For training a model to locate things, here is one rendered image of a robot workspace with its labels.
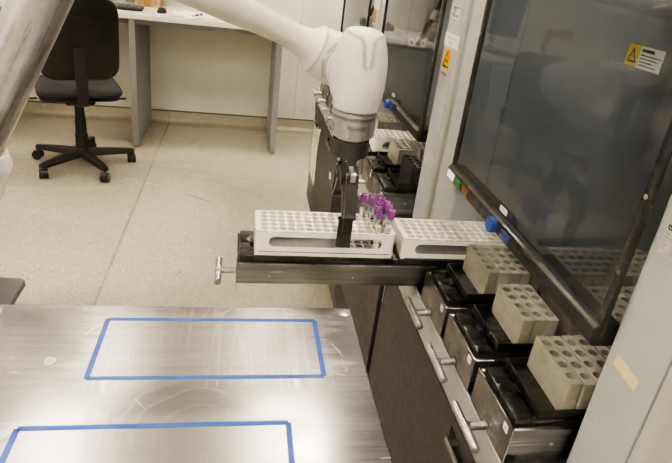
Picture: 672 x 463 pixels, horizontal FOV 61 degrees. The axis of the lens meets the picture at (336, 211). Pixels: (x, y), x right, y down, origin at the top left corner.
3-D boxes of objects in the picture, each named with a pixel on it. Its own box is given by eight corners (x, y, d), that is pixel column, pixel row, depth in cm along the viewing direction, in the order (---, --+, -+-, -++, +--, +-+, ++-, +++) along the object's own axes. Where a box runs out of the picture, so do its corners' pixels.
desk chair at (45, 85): (36, 189, 318) (13, -9, 275) (30, 151, 368) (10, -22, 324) (146, 180, 346) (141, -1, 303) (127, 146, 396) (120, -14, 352)
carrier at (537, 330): (538, 349, 98) (547, 320, 95) (527, 349, 98) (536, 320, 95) (510, 310, 108) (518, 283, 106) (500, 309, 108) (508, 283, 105)
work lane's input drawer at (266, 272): (510, 265, 143) (519, 234, 139) (535, 296, 131) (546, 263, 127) (216, 258, 130) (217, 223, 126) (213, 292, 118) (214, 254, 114)
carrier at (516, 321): (526, 349, 97) (535, 321, 95) (515, 349, 97) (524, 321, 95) (500, 310, 108) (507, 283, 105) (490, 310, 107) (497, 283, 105)
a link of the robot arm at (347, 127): (335, 113, 107) (332, 143, 110) (382, 117, 109) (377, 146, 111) (329, 101, 115) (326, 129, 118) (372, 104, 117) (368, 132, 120)
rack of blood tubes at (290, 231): (381, 238, 132) (385, 214, 129) (391, 260, 123) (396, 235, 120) (253, 234, 127) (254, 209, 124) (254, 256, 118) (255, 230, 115)
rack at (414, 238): (506, 245, 138) (513, 222, 135) (525, 266, 129) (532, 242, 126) (389, 241, 132) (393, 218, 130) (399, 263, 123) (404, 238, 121)
